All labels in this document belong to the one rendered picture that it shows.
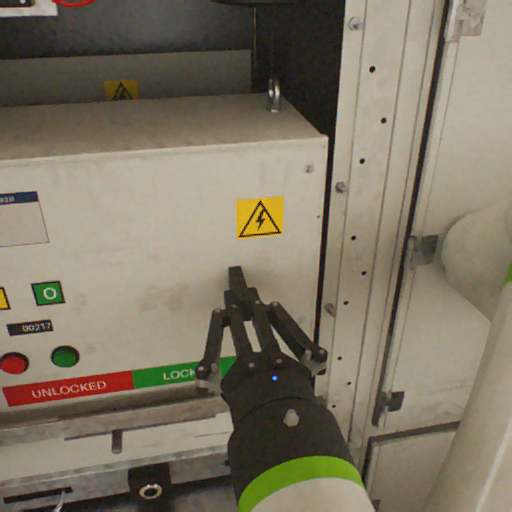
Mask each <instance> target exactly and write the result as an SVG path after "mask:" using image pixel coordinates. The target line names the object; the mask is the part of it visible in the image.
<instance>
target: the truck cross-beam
mask: <svg viewBox="0 0 512 512"><path fill-rule="evenodd" d="M227 445H228V444H224V445H218V446H212V447H205V448H200V449H194V450H187V451H181V452H175V453H168V454H162V455H157V456H150V457H144V458H138V459H132V460H125V461H120V462H114V463H107V464H101V465H95V466H89V467H82V468H77V469H71V470H65V471H58V472H52V473H46V474H41V475H34V476H28V477H22V478H16V479H9V480H3V481H0V493H1V497H2V499H3V501H4V503H5V505H6V508H7V510H8V511H9V512H14V511H20V510H25V509H31V508H37V507H43V506H48V505H54V504H57V502H59V501H58V499H60V496H59V495H61V491H62V489H66V490H67V493H66V497H65V501H64V503H66V502H71V501H77V500H83V499H89V498H94V497H100V496H106V495H112V494H117V493H123V492H129V491H130V488H129V483H127V472H128V469H133V468H139V467H144V466H151V465H157V464H163V463H168V464H169V468H170V472H171V479H172V484H175V483H181V482H186V481H193V480H198V479H204V478H210V477H216V476H221V475H228V474H231V470H230V464H229V457H228V451H227Z"/></svg>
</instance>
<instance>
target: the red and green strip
mask: <svg viewBox="0 0 512 512"><path fill-rule="evenodd" d="M236 359H237V356H236V355H235V356H227V357H220V362H219V368H220V370H221V376H224V375H225V373H226V372H227V370H228V369H230V367H231V366H232V365H233V363H234V362H235V360H236ZM200 362H201V361H198V362H189V363H182V364H174V365H167V366H159V367H152V368H145V369H137V370H130V371H123V372H115V373H107V374H99V375H92V376H85V377H77V378H70V379H63V380H55V381H48V382H41V383H32V384H25V385H18V386H11V387H3V388H1V389H2V392H3V394H4V397H6V401H7V403H8V406H9V407H14V406H21V405H28V404H36V403H42V402H49V401H57V400H64V399H70V398H78V397H85V396H92V395H100V394H106V393H113V392H121V391H128V390H134V389H142V388H149V387H156V386H164V385H170V384H178V383H185V382H192V381H196V377H195V373H194V369H196V367H197V366H198V364H199V363H200Z"/></svg>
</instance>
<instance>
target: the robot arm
mask: <svg viewBox="0 0 512 512"><path fill-rule="evenodd" d="M441 263H442V268H443V271H444V273H445V276H446V278H447V280H448V282H449V283H450V284H451V285H452V287H453V288H454V289H455V290H458V291H459V292H460V293H461V295H462V296H463V297H465V298H466V299H467V300H468V301H469V302H470V303H471V304H472V305H473V306H475V307H476V308H477V309H478V310H479V311H480V312H482V313H483V315H484V316H485V317H486V318H487V319H488V320H489V321H490V322H491V323H492V324H491V327H490V331H489V336H488V339H487V343H486V347H484V350H483V355H482V358H481V362H480V365H479V368H478V372H477V376H476V379H475V382H474V385H473V388H472V391H471V395H470V398H468V401H467V404H466V407H465V409H464V412H463V416H462V419H461V421H460V424H459V427H458V429H457V432H456V435H455V438H454V440H452V443H451V446H450V448H449V451H448V453H447V455H446V459H445V461H444V463H443V466H442V468H441V470H440V473H439V475H438V477H436V480H435V483H434V485H433V487H432V489H431V492H430V494H429V496H428V498H427V500H426V503H425V505H424V507H423V510H422V512H512V195H511V196H509V197H507V198H504V199H502V200H500V202H497V203H495V204H493V205H490V206H488V207H485V208H483V209H479V210H476V211H473V212H471V213H469V214H467V215H465V216H463V217H462V218H460V219H459V220H458V222H456V223H455V224H454V225H453V226H452V227H451V228H450V229H449V231H448V232H447V234H446V236H445V238H444V242H443V245H442V249H441ZM228 287H229V289H228V291H224V305H225V309H224V310H221V309H215V310H212V312H211V317H210V323H209V329H208V334H207V340H206V346H205V352H204V357H203V358H202V360H201V362H200V363H199V364H198V366H197V367H196V369H194V373H195V377H196V389H197V391H198V392H200V393H205V392H207V391H208V389H212V390H215V391H218V392H220V395H221V398H222V400H223V401H224V402H225V403H226V404H227V405H229V408H230V413H231V419H232V424H233V429H234V430H233V432H232V433H231V435H230V438H229V441H228V445H227V451H228V457H229V464H230V470H231V475H232V481H233V488H234V493H235V499H236V505H237V510H238V512H375V510H374V508H373V506H372V504H371V501H370V499H369V497H368V495H367V491H366V489H365V487H364V484H363V482H362V480H361V477H360V475H359V472H358V470H357V468H356V464H355V462H354V459H352V457H351V455H350V452H349V450H348V447H347V445H346V443H345V439H344V437H343V434H342V432H341V430H340V427H339V425H338V423H337V420H336V417H335V415H334V414H333V412H332V411H330V410H329V409H327V408H326V407H324V406H322V405H320V404H319V403H318V401H317V398H316V395H315V392H314V389H312V388H313V387H311V378H313V376H314V375H315V374H318V375H323V374H325V373H326V366H327V355H329V352H327V351H326V350H325V349H323V348H322V347H320V346H318V345H317V344H315V343H313V342H312V340H310V339H309V337H308V336H307V335H306V334H305V333H304V331H303V330H302V329H301V328H300V327H299V325H298V324H297V322H296V321H295V320H293V318H292V317H291V316H290V315H289V314H288V312H287V311H286V310H285V309H284V308H283V305H282V304H281V303H280V302H277V301H272V302H270V304H265V303H263V301H261V300H260V298H259V295H258V292H257V288H256V287H248V285H247V282H245V279H244V276H243V272H242V269H241V266H234V267H228ZM251 320H252V327H253V326H254V329H255V333H256V336H257V339H258V344H259V347H260V350H261V351H259V352H255V351H253V348H252V345H251V342H250V341H249V337H248V334H247V330H245V327H244V322H243V321H251ZM228 326H230V330H231V334H232V338H233V343H234V347H235V352H236V356H237V359H236V360H235V362H234V363H233V365H232V366H231V367H230V369H228V370H227V372H226V373H225V375H224V376H223V378H222V376H221V370H220V368H219V362H220V354H221V347H222V339H223V332H224V328H225V327H228ZM271 326H272V327H273V329H274V330H275V331H276V333H277V334H279V335H280V337H281V338H282V339H283V341H284V343H285V344H286V345H287V347H288V348H289V349H290V351H291V352H292V353H293V354H294V356H296V357H297V359H298V361H299V362H298V361H297V360H294V359H292V357H291V356H289V355H287V354H286V353H284V352H282V351H281V348H280V345H279V342H277V339H276V338H275V337H274V334H273V331H272V328H271Z"/></svg>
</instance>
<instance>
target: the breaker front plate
mask: <svg viewBox="0 0 512 512"><path fill-rule="evenodd" d="M324 155H325V144H311V145H297V146H282V147H266V148H251V149H236V150H221V151H205V152H190V153H175V154H173V155H159V156H145V157H130V158H115V159H99V160H85V161H70V162H55V163H46V164H39V165H25V166H10V167H0V194H2V193H15V192H29V191H37V195H38V199H39V204H40V208H41V212H42V216H43V221H45V224H46V228H47V232H48V236H49V241H50V243H42V244H31V245H21V246H9V247H0V287H3V286H4V288H5V291H6V294H7V298H8V301H9V305H10V308H11V309H9V310H1V311H0V357H1V356H2V355H3V354H5V353H7V352H20V353H23V354H24V356H26V357H27V358H28V360H29V366H28V369H27V370H26V371H25V372H23V373H20V374H9V373H6V372H4V371H3V370H2V369H1V368H0V429H3V428H10V427H16V426H23V425H30V424H37V423H43V422H51V421H57V420H64V419H70V418H78V417H84V416H91V415H98V414H105V413H111V412H119V411H125V410H132V409H139V408H146V407H152V406H160V405H166V404H173V403H180V402H187V401H194V400H201V399H207V398H215V397H221V395H220V392H218V391H215V390H212V389H208V391H207V392H205V393H200V392H198V391H197V389H196V381H192V382H185V383H178V384H170V385H164V386H156V387H149V388H142V389H134V390H128V391H121V392H113V393H106V394H100V395H92V396H85V397H78V398H70V399H64V400H57V401H49V402H42V403H36V404H28V405H21V406H14V407H9V406H8V403H7V401H6V397H4V394H3V392H2V389H1V388H3V387H11V386H18V385H25V384H32V383H41V382H48V381H55V380H63V379H70V378H77V377H85V376H92V375H99V374H107V373H115V372H123V371H130V370H137V369H145V368H152V367H159V366H167V365H174V364H182V363H189V362H198V361H201V360H202V358H203V357H204V352H205V346H206V340H207V334H208V329H209V323H210V317H211V312H212V310H215V309H221V310H224V309H225V305H224V291H228V289H229V287H228V267H234V266H241V269H242V272H243V276H244V279H245V282H247V285H248V287H256V288H257V292H258V295H259V298H260V300H261V301H263V303H265V304H270V302H272V301H277V302H280V303H281V304H282V305H283V308H284V309H285V310H286V311H287V312H288V314H289V315H290V316H291V317H292V318H293V320H295V321H296V322H297V324H298V325H299V327H300V328H301V329H302V330H303V331H304V333H305V334H306V335H307V336H308V337H309V339H310V340H312V331H313V316H314V302H315V287H316V272H317V258H318V243H319V229H320V214H321V199H322V184H323V169H324ZM281 196H284V227H283V235H277V236H267V237H256V238H245V239H237V230H236V200H243V199H256V198H268V197H281ZM51 281H60V283H61V287H62V291H63V296H64V300H65V303H63V304H55V305H46V306H36V302H35V299H34V296H33V291H32V288H31V284H32V283H41V282H51ZM49 319H51V322H52V325H53V329H54V331H47V332H38V333H30V335H27V334H22V336H16V335H13V337H9V333H8V330H7V327H6V324H14V323H23V322H32V321H40V320H49ZM61 345H69V346H72V347H74V348H76V350H77V351H78V353H79V361H78V362H77V364H75V365H74V366H72V367H60V366H56V365H55V364H53V363H52V361H51V353H52V350H53V349H54V348H56V347H58V346H61ZM114 407H115V408H116V409H117V410H116V411H113V410H114ZM233 430H234V429H233V424H232V419H231V413H230V412H222V413H216V414H209V415H203V416H196V418H195V417H189V419H183V420H177V421H169V422H163V423H157V424H150V425H143V426H137V427H130V428H124V429H123V447H122V453H120V454H118V455H115V454H113V453H111V437H112V430H110V431H104V432H98V433H90V434H84V435H78V436H72V437H64V438H58V439H52V440H45V441H38V442H32V443H26V444H19V445H14V444H12V446H8V445H6V447H3V446H0V481H3V480H9V479H16V478H22V477H28V476H34V475H41V474H46V473H52V472H58V471H65V470H71V469H77V468H82V467H89V466H95V465H101V464H107V463H114V462H120V461H125V460H132V459H138V458H144V457H150V456H157V455H162V454H168V453H175V452H181V451H187V450H194V449H200V448H205V447H212V446H218V445H224V444H228V441H229V438H230V435H231V433H232V432H233Z"/></svg>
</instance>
